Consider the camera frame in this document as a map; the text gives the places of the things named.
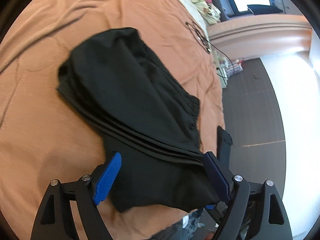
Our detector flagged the black cord on bed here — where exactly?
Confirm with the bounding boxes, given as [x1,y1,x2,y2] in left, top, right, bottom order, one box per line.
[185,21,230,79]

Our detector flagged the black pants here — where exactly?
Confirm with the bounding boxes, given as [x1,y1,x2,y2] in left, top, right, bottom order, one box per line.
[57,28,219,212]

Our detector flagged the bear print pillow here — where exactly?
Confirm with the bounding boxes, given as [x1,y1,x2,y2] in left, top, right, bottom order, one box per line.
[191,0,221,25]

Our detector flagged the white bed sheet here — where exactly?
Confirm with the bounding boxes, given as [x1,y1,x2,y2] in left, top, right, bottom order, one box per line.
[179,0,208,35]

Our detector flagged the brown curtain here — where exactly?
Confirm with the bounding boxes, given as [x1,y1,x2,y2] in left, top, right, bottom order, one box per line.
[207,14,312,60]

